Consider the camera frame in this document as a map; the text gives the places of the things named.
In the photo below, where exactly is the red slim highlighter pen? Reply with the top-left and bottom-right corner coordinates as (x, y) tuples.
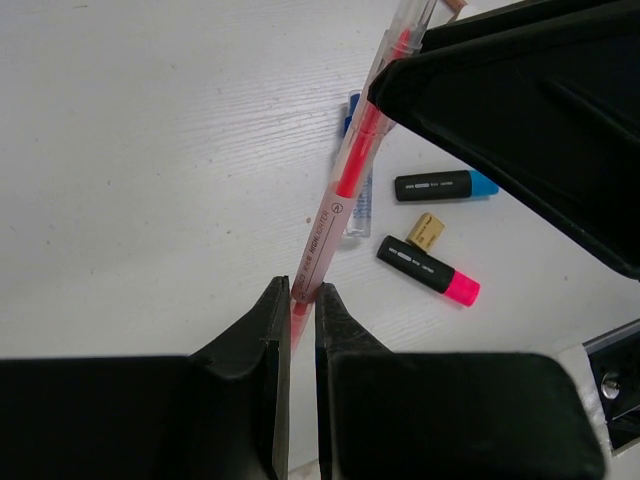
(291, 0), (436, 350)

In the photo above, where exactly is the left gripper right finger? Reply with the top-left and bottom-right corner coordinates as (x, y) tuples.
(315, 284), (606, 479)

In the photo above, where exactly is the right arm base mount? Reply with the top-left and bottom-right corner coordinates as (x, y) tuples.
(583, 320), (639, 452)

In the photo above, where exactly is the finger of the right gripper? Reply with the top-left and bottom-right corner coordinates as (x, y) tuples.
(368, 1), (639, 279)

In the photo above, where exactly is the pink slim highlighter pen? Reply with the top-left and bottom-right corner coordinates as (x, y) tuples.
(444, 0), (467, 13)

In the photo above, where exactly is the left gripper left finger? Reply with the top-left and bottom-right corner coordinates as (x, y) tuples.
(1, 276), (291, 479)

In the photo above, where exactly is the black highlighter pink cap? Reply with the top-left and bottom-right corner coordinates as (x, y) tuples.
(376, 236), (481, 307)

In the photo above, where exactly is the clear bottle blue cap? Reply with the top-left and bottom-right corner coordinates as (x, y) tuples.
(342, 91), (373, 239)

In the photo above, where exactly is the black highlighter blue cap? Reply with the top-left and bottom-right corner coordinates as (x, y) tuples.
(394, 170), (499, 202)

